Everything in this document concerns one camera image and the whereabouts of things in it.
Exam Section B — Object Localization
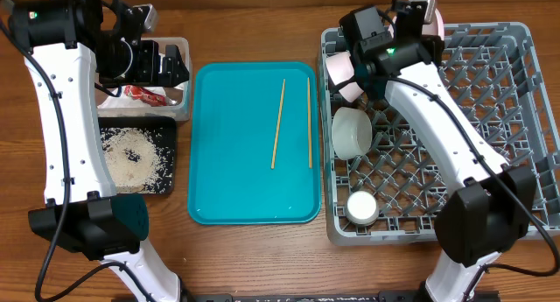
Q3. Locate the left wooden chopstick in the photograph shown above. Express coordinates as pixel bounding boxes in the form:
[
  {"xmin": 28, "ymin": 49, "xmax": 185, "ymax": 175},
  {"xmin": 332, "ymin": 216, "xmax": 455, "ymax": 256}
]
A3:
[{"xmin": 270, "ymin": 79, "xmax": 286, "ymax": 169}]

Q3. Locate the large white plate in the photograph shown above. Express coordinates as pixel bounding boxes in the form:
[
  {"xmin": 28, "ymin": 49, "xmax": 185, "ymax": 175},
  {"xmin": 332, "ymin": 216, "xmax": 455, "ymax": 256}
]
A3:
[{"xmin": 393, "ymin": 6, "xmax": 445, "ymax": 43}]

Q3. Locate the clear plastic waste bin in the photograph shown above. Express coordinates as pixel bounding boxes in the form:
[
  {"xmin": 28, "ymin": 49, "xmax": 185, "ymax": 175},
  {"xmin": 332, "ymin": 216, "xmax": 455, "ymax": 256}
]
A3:
[{"xmin": 95, "ymin": 37, "xmax": 193, "ymax": 121}]

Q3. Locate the pink bowl with rice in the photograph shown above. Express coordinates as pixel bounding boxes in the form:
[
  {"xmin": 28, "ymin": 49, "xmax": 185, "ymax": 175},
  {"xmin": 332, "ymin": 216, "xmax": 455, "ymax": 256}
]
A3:
[{"xmin": 325, "ymin": 51, "xmax": 363, "ymax": 102}]

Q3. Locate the right wooden chopstick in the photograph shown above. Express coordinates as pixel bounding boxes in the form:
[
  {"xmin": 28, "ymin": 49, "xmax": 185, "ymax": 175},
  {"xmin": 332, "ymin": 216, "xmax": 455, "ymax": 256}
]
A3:
[{"xmin": 306, "ymin": 77, "xmax": 312, "ymax": 169}]

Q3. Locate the teal plastic tray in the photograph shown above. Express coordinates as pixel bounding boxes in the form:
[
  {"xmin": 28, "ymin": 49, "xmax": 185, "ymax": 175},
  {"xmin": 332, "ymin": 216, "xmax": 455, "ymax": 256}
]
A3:
[{"xmin": 187, "ymin": 61, "xmax": 322, "ymax": 225}]

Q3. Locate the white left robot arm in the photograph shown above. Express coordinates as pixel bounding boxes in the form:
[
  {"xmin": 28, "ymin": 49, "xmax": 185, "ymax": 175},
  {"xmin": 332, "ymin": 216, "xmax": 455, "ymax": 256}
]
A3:
[{"xmin": 1, "ymin": 0, "xmax": 191, "ymax": 301}]

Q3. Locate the red snack wrapper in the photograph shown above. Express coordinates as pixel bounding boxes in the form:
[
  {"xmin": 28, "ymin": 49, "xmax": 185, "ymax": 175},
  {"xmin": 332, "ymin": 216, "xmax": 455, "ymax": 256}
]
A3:
[{"xmin": 123, "ymin": 85, "xmax": 172, "ymax": 107}]

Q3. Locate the wooden chopstick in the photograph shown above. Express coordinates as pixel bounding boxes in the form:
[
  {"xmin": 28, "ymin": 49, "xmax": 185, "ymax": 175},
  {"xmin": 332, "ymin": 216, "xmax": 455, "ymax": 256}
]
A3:
[
  {"xmin": 270, "ymin": 79, "xmax": 286, "ymax": 169},
  {"xmin": 306, "ymin": 77, "xmax": 312, "ymax": 169}
]

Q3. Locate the grey plastic dish rack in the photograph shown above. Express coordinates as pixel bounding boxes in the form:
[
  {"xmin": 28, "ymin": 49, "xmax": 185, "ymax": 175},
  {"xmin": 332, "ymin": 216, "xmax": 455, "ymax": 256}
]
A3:
[{"xmin": 318, "ymin": 22, "xmax": 559, "ymax": 246}]

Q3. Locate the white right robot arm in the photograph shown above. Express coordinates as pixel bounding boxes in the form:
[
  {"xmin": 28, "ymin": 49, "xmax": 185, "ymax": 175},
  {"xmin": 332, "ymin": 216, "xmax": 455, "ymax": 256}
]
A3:
[{"xmin": 333, "ymin": 0, "xmax": 537, "ymax": 301}]

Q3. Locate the white paper cup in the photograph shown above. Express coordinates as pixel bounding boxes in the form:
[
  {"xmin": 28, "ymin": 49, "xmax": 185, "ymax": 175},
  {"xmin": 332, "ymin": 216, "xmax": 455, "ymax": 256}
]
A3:
[{"xmin": 345, "ymin": 191, "xmax": 379, "ymax": 227}]

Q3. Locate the grey-white bowl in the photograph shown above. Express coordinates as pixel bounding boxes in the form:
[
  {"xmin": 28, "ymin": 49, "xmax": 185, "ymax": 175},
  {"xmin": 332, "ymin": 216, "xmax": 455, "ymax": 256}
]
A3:
[{"xmin": 332, "ymin": 107, "xmax": 373, "ymax": 160}]

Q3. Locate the black food waste tray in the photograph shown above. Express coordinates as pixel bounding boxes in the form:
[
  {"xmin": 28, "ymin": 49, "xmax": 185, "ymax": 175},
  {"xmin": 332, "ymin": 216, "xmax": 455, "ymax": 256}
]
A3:
[{"xmin": 99, "ymin": 116, "xmax": 177, "ymax": 194}]

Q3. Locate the rice pile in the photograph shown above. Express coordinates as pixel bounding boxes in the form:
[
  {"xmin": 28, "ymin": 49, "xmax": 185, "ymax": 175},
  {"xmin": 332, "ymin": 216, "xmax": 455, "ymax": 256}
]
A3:
[{"xmin": 101, "ymin": 127, "xmax": 175, "ymax": 194}]

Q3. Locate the white paper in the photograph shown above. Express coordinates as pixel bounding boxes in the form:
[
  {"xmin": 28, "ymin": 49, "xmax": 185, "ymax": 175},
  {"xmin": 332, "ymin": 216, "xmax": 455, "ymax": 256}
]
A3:
[{"xmin": 97, "ymin": 81, "xmax": 186, "ymax": 109}]

